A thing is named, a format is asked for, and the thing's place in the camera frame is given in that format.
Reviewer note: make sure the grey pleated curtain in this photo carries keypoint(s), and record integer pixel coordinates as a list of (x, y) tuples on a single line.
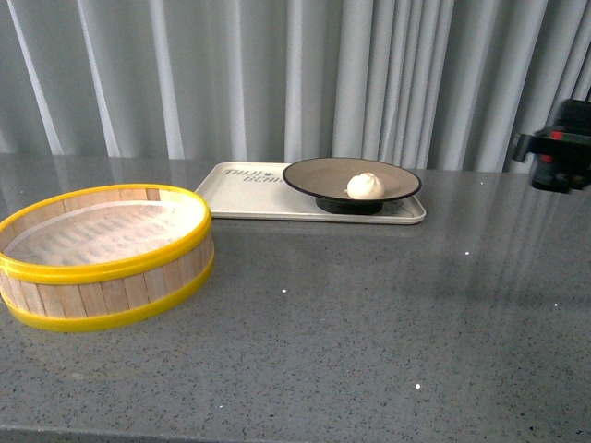
[(421, 84)]

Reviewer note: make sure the beige plate black rim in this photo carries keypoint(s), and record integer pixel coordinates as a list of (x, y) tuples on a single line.
[(325, 179)]

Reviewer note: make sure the black gripper red accents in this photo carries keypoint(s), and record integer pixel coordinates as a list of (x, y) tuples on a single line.
[(561, 150)]

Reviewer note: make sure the yellow rimmed bamboo steamer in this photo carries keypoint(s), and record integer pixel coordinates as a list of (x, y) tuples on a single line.
[(105, 257)]

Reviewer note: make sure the white steamed bun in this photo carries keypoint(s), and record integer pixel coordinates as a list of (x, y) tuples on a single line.
[(365, 186)]

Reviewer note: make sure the cream bear print tray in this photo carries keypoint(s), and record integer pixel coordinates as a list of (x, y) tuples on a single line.
[(256, 191)]

